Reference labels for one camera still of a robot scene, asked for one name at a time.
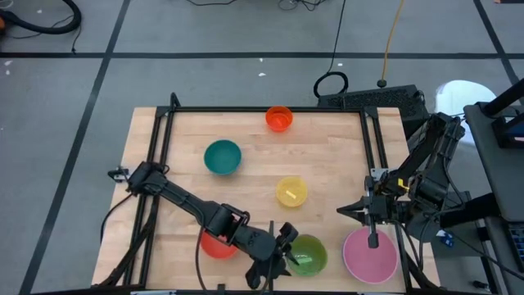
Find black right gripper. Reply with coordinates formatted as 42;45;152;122
336;175;396;250

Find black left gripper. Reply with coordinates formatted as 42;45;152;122
245;223;302;290

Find small green translucent bowl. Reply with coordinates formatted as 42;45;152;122
286;234;328;277

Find large pink bowl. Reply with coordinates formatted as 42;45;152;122
341;226;400;285

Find small yellow translucent bowl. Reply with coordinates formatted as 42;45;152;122
275;175;309;208

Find large red-orange bowl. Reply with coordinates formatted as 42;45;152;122
200;229;239;260

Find small orange translucent bowl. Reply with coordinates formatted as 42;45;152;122
264;106;294;133

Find large teal bowl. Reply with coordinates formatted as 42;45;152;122
203;139;243;176

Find black cart beam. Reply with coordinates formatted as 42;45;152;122
440;192;507;231

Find grey cart top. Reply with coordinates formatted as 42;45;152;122
463;102;524;225

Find white round object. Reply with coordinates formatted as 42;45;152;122
434;79;499;144

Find dark laptop keyboard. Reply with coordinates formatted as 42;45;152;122
506;223;524;263

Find black device on cart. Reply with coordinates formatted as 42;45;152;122
490;116;524;149

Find black diagonal pole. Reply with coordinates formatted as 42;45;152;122
477;77;524;118

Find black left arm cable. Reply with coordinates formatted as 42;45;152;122
194;227;208;293

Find black aluminium rig frame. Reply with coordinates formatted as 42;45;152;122
96;92;441;293

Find yellow floor cable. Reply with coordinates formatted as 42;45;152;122
378;0;407;89

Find black looped floor cable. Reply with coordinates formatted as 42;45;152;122
313;0;350;99

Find tangled black cables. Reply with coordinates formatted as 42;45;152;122
278;0;328;12

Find thin black floor cable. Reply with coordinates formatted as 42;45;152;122
186;0;238;7

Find thick black hose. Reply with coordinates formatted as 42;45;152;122
0;0;83;36

